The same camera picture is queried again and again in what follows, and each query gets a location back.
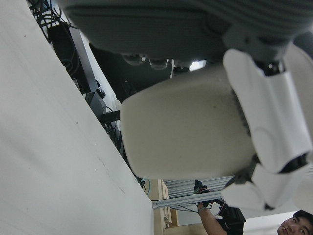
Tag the black power brick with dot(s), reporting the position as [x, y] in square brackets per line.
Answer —
[58, 44]

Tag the person forearm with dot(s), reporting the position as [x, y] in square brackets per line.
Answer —
[210, 220]

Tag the wooden box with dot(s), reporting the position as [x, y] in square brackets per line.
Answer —
[162, 195]

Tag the beige cup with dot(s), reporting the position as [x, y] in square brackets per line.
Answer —
[183, 122]

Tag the aluminium profile bar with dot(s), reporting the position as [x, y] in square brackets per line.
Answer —
[181, 200]

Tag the person head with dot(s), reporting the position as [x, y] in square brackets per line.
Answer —
[296, 225]

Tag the black device box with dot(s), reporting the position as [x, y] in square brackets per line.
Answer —
[110, 116]

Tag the grey slatted panel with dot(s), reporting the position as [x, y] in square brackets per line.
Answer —
[183, 184]

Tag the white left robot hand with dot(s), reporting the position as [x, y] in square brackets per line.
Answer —
[146, 24]

